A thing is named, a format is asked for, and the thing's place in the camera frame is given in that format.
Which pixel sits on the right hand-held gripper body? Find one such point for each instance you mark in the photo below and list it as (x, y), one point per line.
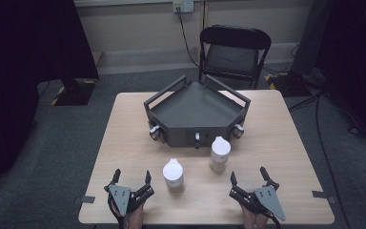
(268, 200)

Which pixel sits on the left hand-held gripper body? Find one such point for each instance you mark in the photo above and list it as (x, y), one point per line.
(120, 197)

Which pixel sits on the white-lidded seasoning jar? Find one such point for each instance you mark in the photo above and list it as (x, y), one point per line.
(172, 171)
(220, 149)

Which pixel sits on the dark grey triangular tray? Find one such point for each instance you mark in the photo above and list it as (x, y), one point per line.
(197, 106)

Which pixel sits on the person's right hand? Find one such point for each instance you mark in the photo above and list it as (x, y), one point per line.
(254, 221)

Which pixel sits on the person's left hand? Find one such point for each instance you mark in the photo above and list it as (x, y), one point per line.
(133, 221)

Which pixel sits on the grey tape strip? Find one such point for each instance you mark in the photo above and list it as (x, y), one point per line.
(321, 194)
(87, 199)

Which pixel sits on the black stand base striped tape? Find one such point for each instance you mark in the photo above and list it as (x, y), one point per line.
(290, 84)
(76, 92)

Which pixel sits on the black folding chair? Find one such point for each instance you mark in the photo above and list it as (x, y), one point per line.
(232, 57)

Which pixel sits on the dark curtain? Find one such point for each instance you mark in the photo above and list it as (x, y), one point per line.
(355, 63)
(22, 79)

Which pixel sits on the grey column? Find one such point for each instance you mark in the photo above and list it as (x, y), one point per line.
(308, 35)

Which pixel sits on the white wall socket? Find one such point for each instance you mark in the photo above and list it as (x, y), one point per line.
(183, 5)

